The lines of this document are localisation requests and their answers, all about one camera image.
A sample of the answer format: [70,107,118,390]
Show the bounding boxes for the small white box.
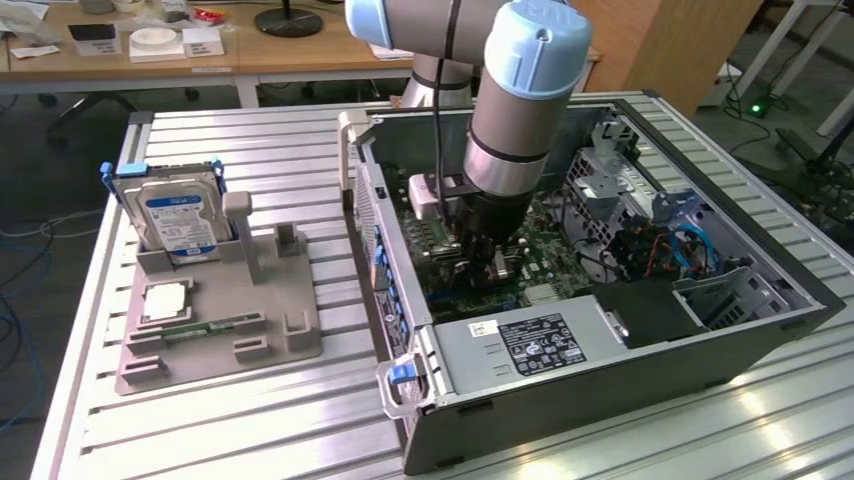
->
[180,27,224,59]

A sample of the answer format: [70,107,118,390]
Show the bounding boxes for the white box with black top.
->
[65,23,125,57]

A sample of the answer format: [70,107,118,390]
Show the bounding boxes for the green RAM stick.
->
[158,315,261,342]

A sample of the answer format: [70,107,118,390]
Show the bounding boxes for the black wire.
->
[557,189,625,282]

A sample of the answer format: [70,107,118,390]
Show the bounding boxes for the black round lamp base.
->
[252,3,326,39]

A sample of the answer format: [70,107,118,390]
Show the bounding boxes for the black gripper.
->
[456,191,533,252]

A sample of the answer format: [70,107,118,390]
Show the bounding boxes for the white round holder box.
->
[126,27,189,65]

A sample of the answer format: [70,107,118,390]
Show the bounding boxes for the white desk frame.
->
[725,0,854,137]

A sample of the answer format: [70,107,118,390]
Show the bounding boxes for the black camera cable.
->
[429,0,465,244]

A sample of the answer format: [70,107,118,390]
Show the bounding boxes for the blue wire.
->
[671,223,723,282]

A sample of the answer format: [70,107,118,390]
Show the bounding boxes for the green motherboard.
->
[396,167,601,324]

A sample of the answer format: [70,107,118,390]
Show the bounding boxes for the black chair base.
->
[35,87,201,149]

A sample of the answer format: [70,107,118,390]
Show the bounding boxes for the silver chipset heatsink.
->
[524,285,569,305]

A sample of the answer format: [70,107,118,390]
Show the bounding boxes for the black open PC case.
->
[336,97,848,476]

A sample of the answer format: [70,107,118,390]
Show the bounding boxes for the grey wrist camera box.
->
[408,172,462,221]

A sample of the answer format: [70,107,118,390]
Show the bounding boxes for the grey open disk bay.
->
[669,267,801,332]

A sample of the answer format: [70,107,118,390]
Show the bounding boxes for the black plastic shroud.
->
[592,278,709,350]

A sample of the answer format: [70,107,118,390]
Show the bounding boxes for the green graphics card with bracket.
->
[425,238,529,292]

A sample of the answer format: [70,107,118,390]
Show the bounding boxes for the white papers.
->
[365,42,414,62]

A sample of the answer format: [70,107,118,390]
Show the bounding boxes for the silver CPU chip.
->
[141,283,193,322]

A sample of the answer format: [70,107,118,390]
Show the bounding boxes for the grey power supply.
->
[430,294,632,396]

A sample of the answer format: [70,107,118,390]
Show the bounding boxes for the wooden desk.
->
[0,0,601,96]

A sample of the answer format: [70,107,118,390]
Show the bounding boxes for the black floor stand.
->
[772,127,854,226]

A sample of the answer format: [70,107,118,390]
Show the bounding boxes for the hard disk in blue carrier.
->
[97,156,232,266]

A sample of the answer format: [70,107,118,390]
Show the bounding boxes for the grey parts rack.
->
[113,192,326,397]

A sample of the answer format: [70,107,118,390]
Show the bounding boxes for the silver perforated disk bay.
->
[563,119,668,241]

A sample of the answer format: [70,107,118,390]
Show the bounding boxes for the wooden cabinet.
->
[583,0,765,116]

